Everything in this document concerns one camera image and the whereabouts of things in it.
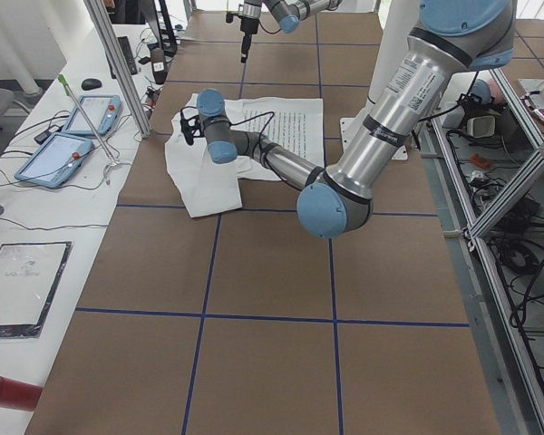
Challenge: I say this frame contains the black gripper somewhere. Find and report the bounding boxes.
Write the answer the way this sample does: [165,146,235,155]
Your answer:
[240,16,259,63]

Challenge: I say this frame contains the white long-sleeve printed shirt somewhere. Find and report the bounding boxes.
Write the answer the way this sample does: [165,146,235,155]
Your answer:
[165,90,324,218]

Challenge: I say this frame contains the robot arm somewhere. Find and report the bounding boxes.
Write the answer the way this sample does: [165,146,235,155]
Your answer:
[197,1,517,238]
[226,0,342,63]

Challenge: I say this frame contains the black keyboard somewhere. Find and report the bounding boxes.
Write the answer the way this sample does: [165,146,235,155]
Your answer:
[117,36,139,75]

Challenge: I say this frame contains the white central pillar with base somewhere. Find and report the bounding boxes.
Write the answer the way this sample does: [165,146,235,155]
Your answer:
[341,0,419,151]

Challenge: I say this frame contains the far blue teach pendant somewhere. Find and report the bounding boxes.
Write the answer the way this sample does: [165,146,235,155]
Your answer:
[63,94,122,138]

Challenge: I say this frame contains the blue teach pendant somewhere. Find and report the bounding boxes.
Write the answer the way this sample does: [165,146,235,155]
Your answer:
[63,94,122,138]
[15,133,94,189]

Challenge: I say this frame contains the black computer mouse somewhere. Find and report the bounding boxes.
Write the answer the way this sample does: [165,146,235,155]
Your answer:
[81,78,102,91]

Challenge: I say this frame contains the near blue teach pendant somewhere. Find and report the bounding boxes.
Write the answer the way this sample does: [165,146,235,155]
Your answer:
[15,133,94,189]

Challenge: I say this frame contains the framed white sheet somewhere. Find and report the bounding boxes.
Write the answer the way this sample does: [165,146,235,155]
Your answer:
[0,241,72,340]

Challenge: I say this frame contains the red cylinder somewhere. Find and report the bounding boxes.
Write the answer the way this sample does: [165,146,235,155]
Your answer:
[0,376,43,411]

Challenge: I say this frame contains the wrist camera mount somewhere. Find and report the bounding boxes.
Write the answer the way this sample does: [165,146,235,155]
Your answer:
[226,12,242,24]
[180,106,204,146]

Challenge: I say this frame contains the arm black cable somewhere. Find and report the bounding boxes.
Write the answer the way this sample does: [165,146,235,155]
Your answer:
[180,106,282,182]

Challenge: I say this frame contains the aluminium frame post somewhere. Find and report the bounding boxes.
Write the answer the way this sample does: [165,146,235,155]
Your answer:
[83,0,151,139]

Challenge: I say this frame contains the metal rod with green handle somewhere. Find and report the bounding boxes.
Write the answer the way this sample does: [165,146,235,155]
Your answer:
[58,74,131,177]

